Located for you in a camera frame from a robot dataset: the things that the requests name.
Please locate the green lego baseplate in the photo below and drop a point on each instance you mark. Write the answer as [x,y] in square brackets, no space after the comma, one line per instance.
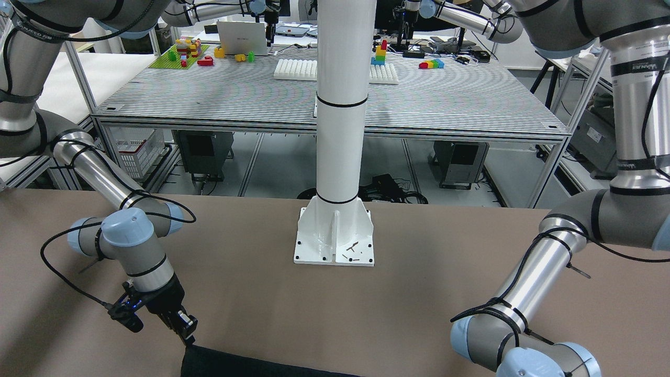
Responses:
[182,55]

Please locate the white plastic basket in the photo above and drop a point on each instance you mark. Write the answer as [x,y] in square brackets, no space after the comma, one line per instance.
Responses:
[138,148]

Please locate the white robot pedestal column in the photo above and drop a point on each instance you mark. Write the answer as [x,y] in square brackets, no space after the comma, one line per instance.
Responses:
[335,228]

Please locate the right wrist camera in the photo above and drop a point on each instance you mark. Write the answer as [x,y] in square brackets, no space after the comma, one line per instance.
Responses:
[124,309]

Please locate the white laptop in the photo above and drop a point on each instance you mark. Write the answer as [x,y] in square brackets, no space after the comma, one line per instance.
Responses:
[242,37]

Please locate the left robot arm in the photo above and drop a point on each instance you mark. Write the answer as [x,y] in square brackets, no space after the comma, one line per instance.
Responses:
[633,211]

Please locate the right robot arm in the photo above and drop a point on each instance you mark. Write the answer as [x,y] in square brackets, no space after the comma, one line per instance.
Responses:
[35,33]

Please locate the black graphic t-shirt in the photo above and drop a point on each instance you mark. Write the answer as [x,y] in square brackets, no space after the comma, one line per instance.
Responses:
[199,361]

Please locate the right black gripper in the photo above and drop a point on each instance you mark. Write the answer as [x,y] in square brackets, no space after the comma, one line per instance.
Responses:
[166,298]

